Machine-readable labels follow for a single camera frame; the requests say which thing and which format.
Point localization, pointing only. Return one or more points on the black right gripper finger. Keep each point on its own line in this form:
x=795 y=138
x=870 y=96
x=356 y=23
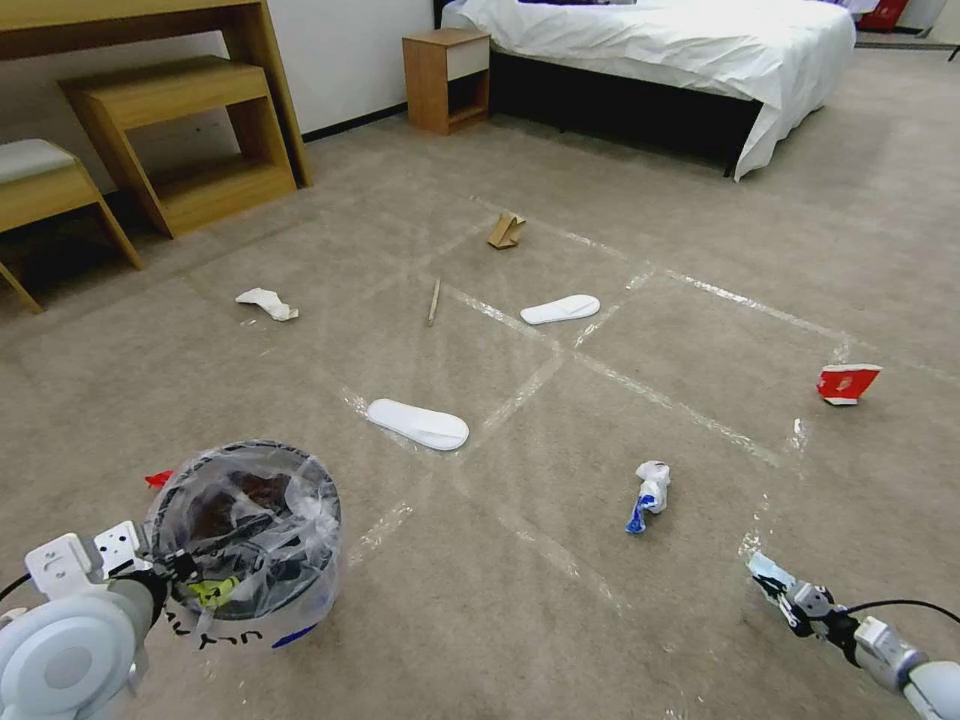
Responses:
x=772 y=586
x=784 y=615

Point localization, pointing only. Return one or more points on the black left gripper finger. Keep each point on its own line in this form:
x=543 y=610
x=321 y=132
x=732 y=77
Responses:
x=196 y=592

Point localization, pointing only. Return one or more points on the pale blue trash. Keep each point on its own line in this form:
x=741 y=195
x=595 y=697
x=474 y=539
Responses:
x=766 y=566

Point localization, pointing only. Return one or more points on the round black trash bin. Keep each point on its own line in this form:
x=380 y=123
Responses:
x=304 y=559

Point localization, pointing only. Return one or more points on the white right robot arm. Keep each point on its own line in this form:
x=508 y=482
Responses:
x=911 y=667

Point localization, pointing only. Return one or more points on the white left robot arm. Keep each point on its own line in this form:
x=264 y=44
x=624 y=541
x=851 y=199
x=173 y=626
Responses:
x=64 y=652

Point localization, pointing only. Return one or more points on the yellow-green trash piece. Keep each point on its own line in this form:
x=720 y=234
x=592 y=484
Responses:
x=214 y=591

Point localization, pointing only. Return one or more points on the brown trash piece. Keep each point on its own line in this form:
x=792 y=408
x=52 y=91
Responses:
x=264 y=491

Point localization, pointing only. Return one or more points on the small red scrap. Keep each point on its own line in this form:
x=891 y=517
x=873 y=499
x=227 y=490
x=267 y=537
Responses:
x=159 y=478

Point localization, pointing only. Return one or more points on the white and blue crumpled wrapper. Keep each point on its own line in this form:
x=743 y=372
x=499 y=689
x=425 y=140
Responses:
x=649 y=495

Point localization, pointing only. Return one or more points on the red paper carton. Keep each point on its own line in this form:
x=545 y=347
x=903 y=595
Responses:
x=846 y=384

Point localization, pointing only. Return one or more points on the white slipper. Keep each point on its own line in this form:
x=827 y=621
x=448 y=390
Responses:
x=561 y=309
x=416 y=424

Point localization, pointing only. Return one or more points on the crumpled white paper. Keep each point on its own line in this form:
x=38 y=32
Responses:
x=268 y=303

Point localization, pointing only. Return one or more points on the thin wooden stick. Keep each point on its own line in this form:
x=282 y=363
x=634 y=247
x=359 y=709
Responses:
x=433 y=301

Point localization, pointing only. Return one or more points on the wooden stool with grey cushion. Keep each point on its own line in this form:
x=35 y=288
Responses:
x=45 y=184

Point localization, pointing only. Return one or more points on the folded brown cardboard piece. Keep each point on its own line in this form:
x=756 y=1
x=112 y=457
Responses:
x=504 y=231

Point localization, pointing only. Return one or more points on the wooden nesting side table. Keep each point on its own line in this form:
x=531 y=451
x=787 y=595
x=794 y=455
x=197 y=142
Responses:
x=187 y=97

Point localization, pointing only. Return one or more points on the wooden desk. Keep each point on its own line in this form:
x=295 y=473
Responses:
x=247 y=45

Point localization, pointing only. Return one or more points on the bed with white sheet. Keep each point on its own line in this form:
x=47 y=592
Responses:
x=660 y=45

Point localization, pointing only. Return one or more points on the wooden nightstand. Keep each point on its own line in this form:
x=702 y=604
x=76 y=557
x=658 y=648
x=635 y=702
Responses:
x=431 y=75

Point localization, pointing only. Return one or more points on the red box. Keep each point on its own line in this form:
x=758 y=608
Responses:
x=883 y=13

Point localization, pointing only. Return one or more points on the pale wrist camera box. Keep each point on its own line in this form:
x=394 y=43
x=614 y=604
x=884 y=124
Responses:
x=814 y=598

